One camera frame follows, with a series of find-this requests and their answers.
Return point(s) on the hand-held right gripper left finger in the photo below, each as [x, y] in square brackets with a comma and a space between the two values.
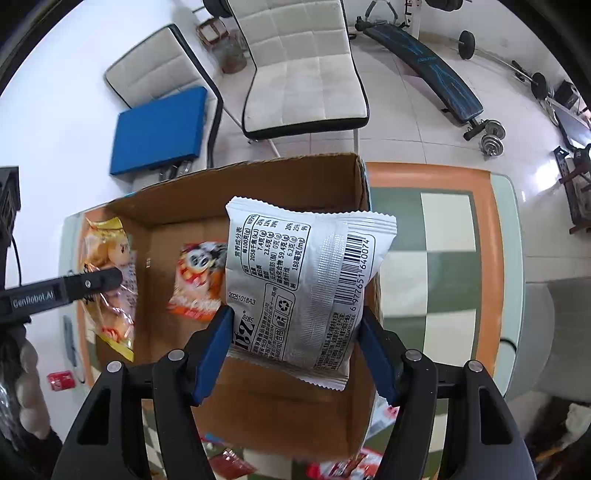
[217, 341]

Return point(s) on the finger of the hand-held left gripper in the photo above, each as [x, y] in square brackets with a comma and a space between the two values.
[94, 280]

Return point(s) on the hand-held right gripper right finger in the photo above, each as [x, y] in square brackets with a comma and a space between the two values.
[376, 360]

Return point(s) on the yellow snack packet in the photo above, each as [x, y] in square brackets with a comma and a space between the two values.
[108, 249]

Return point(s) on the silver snack packet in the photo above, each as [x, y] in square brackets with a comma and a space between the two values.
[300, 277]

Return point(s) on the brown cardboard box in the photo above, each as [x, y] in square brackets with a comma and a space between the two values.
[277, 184]

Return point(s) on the person's left hand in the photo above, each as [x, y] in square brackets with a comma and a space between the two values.
[32, 397]

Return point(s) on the grey phone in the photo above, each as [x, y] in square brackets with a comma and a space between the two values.
[69, 339]

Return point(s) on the orange panda snack packet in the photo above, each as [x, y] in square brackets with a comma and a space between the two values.
[196, 286]

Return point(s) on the red soda can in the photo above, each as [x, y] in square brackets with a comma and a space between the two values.
[61, 381]

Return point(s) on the green white checkered mat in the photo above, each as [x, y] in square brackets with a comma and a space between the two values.
[448, 277]

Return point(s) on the red white snack packet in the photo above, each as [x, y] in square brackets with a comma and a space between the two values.
[346, 466]

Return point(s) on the blue cushion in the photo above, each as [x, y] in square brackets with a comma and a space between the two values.
[157, 129]

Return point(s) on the grey seat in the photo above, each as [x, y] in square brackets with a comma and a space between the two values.
[558, 332]

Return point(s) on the white quilted chair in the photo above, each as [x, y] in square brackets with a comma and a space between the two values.
[300, 78]
[152, 74]

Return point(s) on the chrome dumbbell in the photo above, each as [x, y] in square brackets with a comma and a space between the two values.
[493, 138]

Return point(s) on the brown wicker bin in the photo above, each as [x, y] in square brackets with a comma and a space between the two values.
[232, 55]

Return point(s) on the dark wooden rack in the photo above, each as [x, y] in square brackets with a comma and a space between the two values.
[575, 184]

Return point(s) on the small wooden stool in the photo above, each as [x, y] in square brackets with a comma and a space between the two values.
[211, 33]

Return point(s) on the black blue sit-up bench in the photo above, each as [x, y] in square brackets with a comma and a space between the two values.
[429, 64]

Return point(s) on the curl barbell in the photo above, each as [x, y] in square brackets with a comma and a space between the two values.
[466, 44]

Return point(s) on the white exercise machine frame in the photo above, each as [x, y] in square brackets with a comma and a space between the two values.
[406, 14]

